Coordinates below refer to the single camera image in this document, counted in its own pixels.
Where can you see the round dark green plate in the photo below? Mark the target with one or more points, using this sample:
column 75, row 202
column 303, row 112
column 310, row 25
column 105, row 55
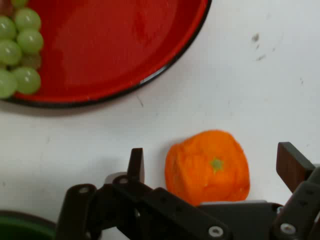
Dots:
column 22, row 227

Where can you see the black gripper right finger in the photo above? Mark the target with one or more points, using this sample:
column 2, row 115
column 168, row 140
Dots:
column 297, row 197

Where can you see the orange toy mandarin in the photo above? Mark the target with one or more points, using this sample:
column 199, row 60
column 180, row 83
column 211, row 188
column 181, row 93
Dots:
column 207, row 167

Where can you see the round red plate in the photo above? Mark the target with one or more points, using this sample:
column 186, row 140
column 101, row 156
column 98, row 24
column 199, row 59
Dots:
column 110, row 52

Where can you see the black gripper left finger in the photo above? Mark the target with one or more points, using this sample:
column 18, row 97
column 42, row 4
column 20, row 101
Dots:
column 160, row 205

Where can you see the green toy grape bunch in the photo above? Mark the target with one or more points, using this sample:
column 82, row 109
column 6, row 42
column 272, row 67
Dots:
column 17, row 47

